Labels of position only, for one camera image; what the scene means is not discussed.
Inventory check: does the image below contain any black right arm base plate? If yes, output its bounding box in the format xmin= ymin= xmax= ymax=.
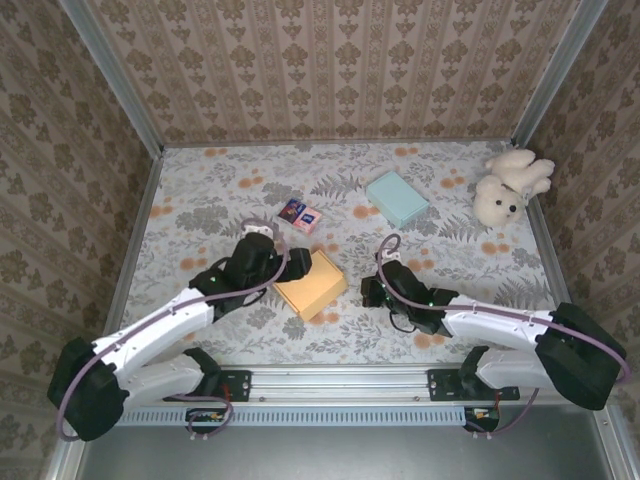
xmin=427 ymin=368 xmax=521 ymax=403

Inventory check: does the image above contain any mint green paper box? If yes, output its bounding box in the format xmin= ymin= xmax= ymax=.
xmin=364 ymin=170 xmax=430 ymax=230

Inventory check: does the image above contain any slotted grey cable duct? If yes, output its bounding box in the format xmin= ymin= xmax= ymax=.
xmin=119 ymin=405 xmax=464 ymax=427

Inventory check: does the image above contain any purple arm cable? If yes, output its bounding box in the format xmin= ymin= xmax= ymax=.
xmin=55 ymin=217 xmax=291 ymax=444
xmin=374 ymin=233 xmax=629 ymax=439

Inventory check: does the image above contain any tan cardboard paper box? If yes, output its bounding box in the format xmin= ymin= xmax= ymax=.
xmin=272 ymin=249 xmax=350 ymax=323

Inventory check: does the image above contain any black controller board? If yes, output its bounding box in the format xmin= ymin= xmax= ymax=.
xmin=185 ymin=407 xmax=225 ymax=435
xmin=463 ymin=405 xmax=501 ymax=432

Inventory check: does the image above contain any long aluminium base rail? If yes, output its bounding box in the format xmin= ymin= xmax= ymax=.
xmin=74 ymin=364 xmax=614 ymax=404

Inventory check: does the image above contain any aluminium frame post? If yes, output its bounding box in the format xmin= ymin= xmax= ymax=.
xmin=512 ymin=0 xmax=609 ymax=146
xmin=59 ymin=0 xmax=166 ymax=156

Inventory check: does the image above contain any aluminium side rail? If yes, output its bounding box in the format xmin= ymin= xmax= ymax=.
xmin=94 ymin=149 xmax=166 ymax=366
xmin=524 ymin=194 xmax=591 ymax=364

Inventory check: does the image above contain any pink tissue pack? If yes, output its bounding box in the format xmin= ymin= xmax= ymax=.
xmin=292 ymin=207 xmax=323 ymax=236

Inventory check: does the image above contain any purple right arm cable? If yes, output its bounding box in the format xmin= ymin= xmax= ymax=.
xmin=374 ymin=233 xmax=629 ymax=439

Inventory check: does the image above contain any blue tissue pack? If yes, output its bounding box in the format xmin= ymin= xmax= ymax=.
xmin=278 ymin=198 xmax=307 ymax=225

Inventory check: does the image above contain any grey metal lower panel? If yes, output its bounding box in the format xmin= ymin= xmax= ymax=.
xmin=47 ymin=404 xmax=640 ymax=480

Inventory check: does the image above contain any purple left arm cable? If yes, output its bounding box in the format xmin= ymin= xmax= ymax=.
xmin=55 ymin=217 xmax=291 ymax=444

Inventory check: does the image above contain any white plush toy dog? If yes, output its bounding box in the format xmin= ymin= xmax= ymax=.
xmin=473 ymin=148 xmax=557 ymax=226

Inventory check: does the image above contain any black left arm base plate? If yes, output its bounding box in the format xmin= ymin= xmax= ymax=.
xmin=162 ymin=367 xmax=253 ymax=403

